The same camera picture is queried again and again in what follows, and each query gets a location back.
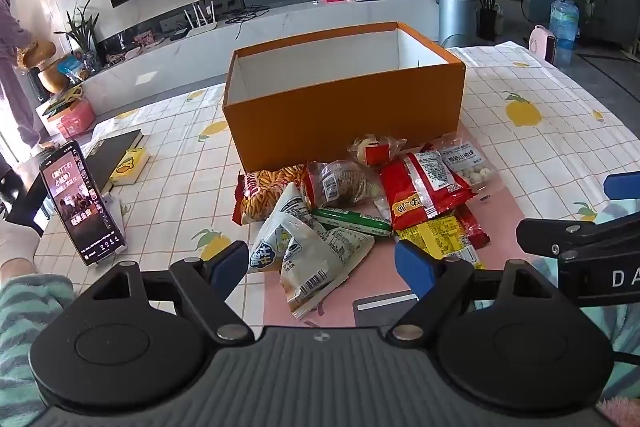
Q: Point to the dark cabinet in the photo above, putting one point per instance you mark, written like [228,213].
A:
[617,2]

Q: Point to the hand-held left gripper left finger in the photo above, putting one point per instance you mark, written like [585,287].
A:
[229,264]

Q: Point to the black book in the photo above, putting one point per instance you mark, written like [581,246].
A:
[112,157]

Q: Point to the small pastry packet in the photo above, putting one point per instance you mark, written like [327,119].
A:
[375,149]

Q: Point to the pink floral box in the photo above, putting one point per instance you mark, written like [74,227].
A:
[144,39]

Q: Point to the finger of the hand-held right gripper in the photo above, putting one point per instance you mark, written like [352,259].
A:
[555,237]
[622,186]

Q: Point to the dark chair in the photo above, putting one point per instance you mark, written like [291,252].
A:
[25,202]

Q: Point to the orange cardboard box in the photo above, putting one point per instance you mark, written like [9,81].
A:
[345,117]

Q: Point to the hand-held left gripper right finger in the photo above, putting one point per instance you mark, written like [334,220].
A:
[412,267]

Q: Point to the green sausage stick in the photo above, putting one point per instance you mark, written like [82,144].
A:
[355,222]

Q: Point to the silver trash can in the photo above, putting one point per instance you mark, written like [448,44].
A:
[456,17]

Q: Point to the yellow and red snack packet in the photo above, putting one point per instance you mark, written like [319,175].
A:
[440,234]

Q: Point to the blue bag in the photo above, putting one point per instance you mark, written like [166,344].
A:
[70,68]

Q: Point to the orange stick snack bag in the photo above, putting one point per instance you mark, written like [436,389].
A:
[265,194]

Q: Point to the white blue-logo snack packet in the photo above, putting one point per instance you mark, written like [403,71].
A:
[287,222]

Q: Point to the white router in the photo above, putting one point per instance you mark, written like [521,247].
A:
[202,27]

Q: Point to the smartphone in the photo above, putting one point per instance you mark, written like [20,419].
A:
[75,202]

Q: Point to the brown bread clear packet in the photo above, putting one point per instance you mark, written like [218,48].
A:
[340,184]

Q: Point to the pink heater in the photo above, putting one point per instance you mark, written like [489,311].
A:
[542,44]

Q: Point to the brown round vase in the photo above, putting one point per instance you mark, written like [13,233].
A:
[52,77]

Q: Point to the pink table mat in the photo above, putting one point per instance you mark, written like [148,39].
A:
[505,227]

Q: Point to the white barcode snack packet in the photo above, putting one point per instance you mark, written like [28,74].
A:
[325,267]

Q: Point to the blue water bottle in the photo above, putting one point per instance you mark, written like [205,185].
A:
[564,22]

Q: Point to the clear packet of white balls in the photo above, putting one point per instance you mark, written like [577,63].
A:
[472,164]

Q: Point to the pink storage box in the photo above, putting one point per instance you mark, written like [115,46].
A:
[75,119]

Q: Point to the person's teal striped clothing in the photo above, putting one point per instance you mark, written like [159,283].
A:
[20,337]

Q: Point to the green plant in glass vase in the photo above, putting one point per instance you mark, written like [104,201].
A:
[82,37]

